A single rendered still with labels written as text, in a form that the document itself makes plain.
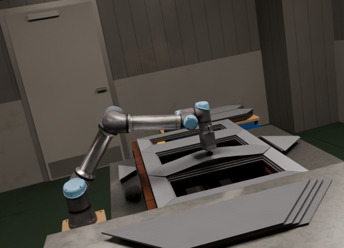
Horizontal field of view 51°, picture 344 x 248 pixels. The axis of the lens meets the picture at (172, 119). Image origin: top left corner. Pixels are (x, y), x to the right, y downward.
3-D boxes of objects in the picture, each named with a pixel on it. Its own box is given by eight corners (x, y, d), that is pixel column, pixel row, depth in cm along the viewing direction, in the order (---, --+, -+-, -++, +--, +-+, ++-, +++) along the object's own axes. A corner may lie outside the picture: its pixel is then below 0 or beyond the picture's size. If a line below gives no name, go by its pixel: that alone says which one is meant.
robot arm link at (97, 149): (62, 195, 194) (108, 106, 186) (66, 183, 208) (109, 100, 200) (83, 203, 197) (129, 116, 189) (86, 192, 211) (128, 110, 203)
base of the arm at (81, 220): (68, 233, 184) (64, 216, 181) (69, 219, 198) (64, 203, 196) (98, 225, 187) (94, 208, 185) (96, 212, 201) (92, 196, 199)
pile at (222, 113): (241, 108, 335) (240, 102, 334) (259, 117, 297) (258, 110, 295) (157, 127, 325) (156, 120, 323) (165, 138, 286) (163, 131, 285)
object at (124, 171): (134, 162, 278) (133, 157, 277) (138, 181, 240) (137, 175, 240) (118, 165, 277) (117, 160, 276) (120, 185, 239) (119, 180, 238)
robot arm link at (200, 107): (192, 102, 203) (207, 99, 204) (195, 121, 206) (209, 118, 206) (194, 105, 195) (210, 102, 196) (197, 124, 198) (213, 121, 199)
